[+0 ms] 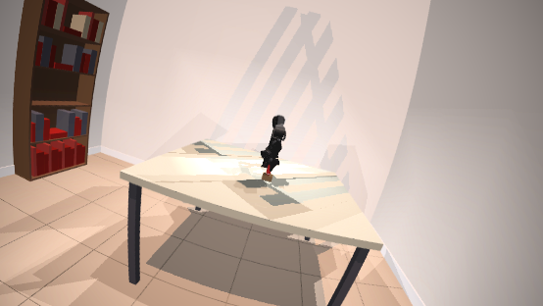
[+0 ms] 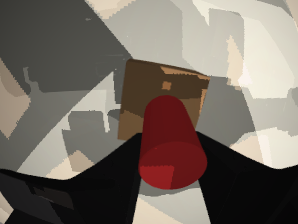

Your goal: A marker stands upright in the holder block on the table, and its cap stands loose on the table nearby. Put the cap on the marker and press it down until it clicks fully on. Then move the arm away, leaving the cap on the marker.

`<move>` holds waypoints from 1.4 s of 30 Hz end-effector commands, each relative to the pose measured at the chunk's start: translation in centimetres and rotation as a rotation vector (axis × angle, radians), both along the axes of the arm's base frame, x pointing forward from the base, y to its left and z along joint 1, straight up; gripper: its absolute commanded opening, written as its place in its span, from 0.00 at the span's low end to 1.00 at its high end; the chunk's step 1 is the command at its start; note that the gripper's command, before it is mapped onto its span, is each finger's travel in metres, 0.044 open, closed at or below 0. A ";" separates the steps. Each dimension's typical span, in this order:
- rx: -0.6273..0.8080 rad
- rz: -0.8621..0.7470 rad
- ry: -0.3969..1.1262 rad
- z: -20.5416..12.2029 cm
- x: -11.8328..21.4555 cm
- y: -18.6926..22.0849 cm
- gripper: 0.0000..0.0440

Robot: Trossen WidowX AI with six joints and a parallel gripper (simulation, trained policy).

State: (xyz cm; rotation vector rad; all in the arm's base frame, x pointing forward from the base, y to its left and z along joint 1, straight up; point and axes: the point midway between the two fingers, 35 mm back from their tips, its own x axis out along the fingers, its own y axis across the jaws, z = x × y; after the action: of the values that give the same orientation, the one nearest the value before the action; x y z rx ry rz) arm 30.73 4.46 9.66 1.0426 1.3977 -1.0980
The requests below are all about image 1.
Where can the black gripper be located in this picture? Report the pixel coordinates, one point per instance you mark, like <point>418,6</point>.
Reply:
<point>272,160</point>

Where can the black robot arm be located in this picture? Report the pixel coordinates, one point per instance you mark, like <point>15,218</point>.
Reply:
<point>278,134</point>

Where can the brown block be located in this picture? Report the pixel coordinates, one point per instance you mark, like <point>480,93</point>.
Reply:
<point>266,177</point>

